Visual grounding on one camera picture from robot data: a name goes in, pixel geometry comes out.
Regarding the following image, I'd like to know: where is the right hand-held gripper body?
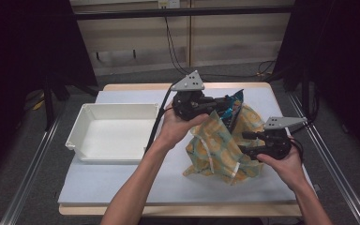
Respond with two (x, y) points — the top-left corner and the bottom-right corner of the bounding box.
(252, 115), (309, 161)

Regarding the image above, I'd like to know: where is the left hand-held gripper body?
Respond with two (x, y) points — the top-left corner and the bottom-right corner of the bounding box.
(170, 69), (221, 122)

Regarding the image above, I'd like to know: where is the blue snack packet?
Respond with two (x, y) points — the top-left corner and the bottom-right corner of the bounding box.
(219, 88), (246, 133)

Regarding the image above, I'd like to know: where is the orange fruit print bag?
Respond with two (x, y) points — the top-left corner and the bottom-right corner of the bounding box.
(182, 102), (267, 187)

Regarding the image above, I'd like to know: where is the white plastic bin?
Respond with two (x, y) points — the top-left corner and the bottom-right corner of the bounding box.
(64, 102), (161, 166)

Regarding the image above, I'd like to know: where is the person's left hand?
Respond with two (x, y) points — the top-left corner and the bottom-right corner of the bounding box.
(155, 102), (211, 152)

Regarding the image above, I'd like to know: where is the person's right hand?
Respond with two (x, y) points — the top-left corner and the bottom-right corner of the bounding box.
(256, 136), (308, 192)

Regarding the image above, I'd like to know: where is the cream office desk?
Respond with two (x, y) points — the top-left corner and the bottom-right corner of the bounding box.
(68, 0), (296, 77)

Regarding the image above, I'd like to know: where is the black curtain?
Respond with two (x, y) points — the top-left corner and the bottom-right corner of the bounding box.
(0, 0), (99, 188)
(273, 0), (360, 163)

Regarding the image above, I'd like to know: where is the pale grey table mat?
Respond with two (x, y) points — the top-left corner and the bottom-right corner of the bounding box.
(57, 86), (314, 206)

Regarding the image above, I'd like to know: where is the black metal stand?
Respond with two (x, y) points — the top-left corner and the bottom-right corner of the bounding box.
(42, 73), (99, 131)

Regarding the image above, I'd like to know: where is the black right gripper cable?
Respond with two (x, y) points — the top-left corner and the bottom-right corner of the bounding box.
(289, 120), (313, 164)

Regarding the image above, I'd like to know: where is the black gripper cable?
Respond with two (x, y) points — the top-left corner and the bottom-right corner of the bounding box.
(289, 120), (313, 164)
(143, 82), (182, 155)

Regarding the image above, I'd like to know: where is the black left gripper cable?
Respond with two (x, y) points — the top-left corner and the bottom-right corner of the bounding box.
(143, 82), (182, 155)

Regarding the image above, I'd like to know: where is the black power cable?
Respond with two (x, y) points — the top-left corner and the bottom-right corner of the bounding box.
(163, 7), (278, 79)

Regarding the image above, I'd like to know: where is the aluminium floor rail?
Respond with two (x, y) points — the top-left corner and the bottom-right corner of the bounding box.
(0, 116), (61, 225)
(287, 92), (360, 225)

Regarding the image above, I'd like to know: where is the white wall power outlet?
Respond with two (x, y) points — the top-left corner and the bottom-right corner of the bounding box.
(157, 0), (181, 9)

